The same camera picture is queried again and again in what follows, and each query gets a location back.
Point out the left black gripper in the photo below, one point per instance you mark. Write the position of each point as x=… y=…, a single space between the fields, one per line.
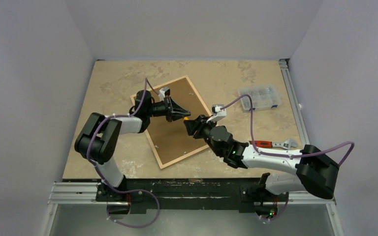
x=173 y=111

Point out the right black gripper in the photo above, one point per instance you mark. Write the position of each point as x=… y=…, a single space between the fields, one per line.
x=196 y=125

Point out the wooden picture frame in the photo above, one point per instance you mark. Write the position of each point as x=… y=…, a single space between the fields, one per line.
x=169 y=140

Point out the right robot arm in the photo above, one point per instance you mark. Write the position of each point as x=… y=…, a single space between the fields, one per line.
x=307 y=169

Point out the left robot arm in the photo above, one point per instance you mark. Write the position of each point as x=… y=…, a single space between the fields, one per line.
x=98 y=138

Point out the clear plastic screw box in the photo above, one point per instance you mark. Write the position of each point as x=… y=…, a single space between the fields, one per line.
x=263 y=96

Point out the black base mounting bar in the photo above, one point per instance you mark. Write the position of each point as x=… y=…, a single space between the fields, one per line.
x=244 y=195

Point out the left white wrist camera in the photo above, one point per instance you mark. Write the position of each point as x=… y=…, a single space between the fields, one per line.
x=164 y=93

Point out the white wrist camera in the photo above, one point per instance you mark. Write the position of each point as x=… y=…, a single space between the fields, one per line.
x=164 y=93
x=218 y=112

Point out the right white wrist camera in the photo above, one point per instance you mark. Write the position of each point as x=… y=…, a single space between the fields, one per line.
x=218 y=112

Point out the red handled adjustable wrench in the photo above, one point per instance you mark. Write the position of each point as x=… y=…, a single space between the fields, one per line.
x=287 y=144

